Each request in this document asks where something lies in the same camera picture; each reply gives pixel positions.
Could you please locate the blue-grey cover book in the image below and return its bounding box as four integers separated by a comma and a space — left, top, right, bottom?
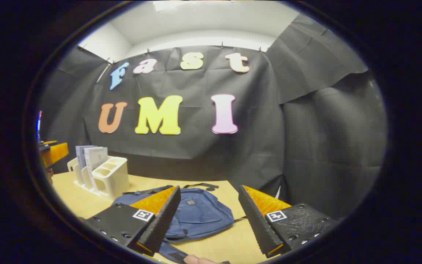
75, 146, 95, 171

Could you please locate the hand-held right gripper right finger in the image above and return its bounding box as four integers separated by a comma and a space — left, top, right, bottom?
238, 185, 338, 258

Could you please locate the black backdrop cloth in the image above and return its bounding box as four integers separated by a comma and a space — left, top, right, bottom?
39, 14, 387, 220

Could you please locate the cream plastic bookshelf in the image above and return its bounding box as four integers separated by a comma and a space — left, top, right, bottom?
67, 156, 130, 201

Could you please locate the thin white strip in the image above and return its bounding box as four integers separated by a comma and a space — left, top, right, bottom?
97, 63, 111, 84

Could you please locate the blue schoolbag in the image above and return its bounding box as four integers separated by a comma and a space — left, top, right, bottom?
112, 182, 246, 264

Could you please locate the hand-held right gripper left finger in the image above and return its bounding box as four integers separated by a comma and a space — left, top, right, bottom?
83, 185, 181, 257

